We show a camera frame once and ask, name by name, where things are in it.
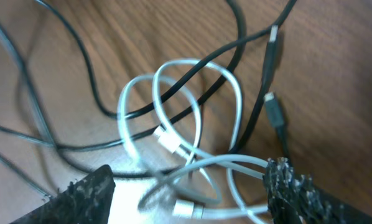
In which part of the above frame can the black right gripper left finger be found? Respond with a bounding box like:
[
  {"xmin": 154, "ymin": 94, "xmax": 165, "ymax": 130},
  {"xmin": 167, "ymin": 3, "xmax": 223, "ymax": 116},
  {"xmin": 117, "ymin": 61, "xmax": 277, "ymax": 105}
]
[{"xmin": 13, "ymin": 165, "xmax": 115, "ymax": 224}]

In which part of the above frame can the white USB cable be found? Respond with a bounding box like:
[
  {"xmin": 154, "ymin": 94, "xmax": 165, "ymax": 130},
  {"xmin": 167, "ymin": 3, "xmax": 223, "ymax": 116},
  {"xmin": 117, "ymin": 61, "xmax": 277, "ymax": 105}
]
[{"xmin": 116, "ymin": 58, "xmax": 274, "ymax": 224}]

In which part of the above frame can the black USB cable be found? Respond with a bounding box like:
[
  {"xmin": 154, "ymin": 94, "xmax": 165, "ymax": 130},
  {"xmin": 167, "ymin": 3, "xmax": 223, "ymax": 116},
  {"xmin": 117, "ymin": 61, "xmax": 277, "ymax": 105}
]
[
  {"xmin": 0, "ymin": 9, "xmax": 202, "ymax": 197},
  {"xmin": 33, "ymin": 0, "xmax": 299, "ymax": 180}
]

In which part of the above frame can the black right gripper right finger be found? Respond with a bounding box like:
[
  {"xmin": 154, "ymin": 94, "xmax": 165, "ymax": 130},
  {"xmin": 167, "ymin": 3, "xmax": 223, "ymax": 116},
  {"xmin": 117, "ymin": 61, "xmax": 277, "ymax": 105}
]
[{"xmin": 263, "ymin": 157, "xmax": 372, "ymax": 224}]

